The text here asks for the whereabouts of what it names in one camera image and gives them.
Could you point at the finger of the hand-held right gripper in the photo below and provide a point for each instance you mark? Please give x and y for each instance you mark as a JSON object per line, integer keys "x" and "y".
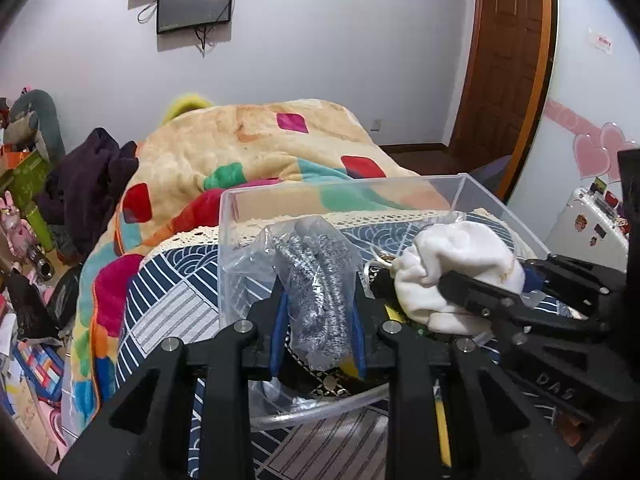
{"x": 480, "y": 296}
{"x": 575, "y": 280}

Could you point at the pink heart wall stickers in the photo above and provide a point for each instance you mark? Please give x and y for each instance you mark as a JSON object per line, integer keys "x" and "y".
{"x": 595, "y": 152}

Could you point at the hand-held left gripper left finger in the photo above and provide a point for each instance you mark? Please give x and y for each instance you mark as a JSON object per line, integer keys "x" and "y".
{"x": 279, "y": 332}

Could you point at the yellow-green pillow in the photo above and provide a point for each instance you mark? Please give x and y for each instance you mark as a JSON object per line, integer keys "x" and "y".
{"x": 182, "y": 107}

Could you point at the green cardboard box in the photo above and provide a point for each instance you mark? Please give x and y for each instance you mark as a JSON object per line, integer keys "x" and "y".
{"x": 22, "y": 175}

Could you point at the pink bunny toy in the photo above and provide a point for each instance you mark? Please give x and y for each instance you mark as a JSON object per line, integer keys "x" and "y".
{"x": 17, "y": 230}

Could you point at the clear plastic storage box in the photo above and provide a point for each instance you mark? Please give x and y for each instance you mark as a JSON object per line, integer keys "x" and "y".
{"x": 240, "y": 270}

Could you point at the brown wooden door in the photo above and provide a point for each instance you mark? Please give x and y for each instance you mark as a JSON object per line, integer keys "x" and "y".
{"x": 505, "y": 60}

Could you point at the wall power outlet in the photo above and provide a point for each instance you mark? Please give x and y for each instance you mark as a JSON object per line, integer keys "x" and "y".
{"x": 376, "y": 124}

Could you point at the white wall label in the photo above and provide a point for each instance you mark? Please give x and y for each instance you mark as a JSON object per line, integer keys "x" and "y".
{"x": 601, "y": 40}

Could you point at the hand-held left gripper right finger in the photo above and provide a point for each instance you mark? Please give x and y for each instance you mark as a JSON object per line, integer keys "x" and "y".
{"x": 358, "y": 342}

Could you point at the colourful striped box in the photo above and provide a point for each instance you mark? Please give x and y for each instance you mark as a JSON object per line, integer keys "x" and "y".
{"x": 40, "y": 367}

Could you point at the grey plush toy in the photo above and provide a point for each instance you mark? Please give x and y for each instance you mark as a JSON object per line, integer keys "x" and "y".
{"x": 40, "y": 115}

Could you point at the blue patterned bed cover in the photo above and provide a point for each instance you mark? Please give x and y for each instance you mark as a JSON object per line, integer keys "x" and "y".
{"x": 165, "y": 305}

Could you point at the white soft cloth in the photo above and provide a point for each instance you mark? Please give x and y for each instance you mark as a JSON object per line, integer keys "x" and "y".
{"x": 450, "y": 252}

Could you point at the green bottle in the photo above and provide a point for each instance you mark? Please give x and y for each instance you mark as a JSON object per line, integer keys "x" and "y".
{"x": 41, "y": 227}

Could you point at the dark purple garment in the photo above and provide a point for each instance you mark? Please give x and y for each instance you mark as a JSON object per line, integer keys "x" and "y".
{"x": 85, "y": 185}

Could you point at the colourful patchwork blanket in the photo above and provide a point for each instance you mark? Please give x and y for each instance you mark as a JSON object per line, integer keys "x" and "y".
{"x": 200, "y": 145}

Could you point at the white stickered suitcase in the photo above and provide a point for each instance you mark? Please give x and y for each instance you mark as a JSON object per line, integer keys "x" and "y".
{"x": 580, "y": 230}

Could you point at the bagged grey speckled socks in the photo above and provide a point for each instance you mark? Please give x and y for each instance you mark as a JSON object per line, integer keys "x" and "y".
{"x": 315, "y": 280}

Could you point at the black bag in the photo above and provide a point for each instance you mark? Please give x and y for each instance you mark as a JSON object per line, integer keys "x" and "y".
{"x": 35, "y": 305}

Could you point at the small black wall monitor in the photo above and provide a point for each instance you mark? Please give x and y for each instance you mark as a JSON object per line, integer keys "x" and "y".
{"x": 195, "y": 4}

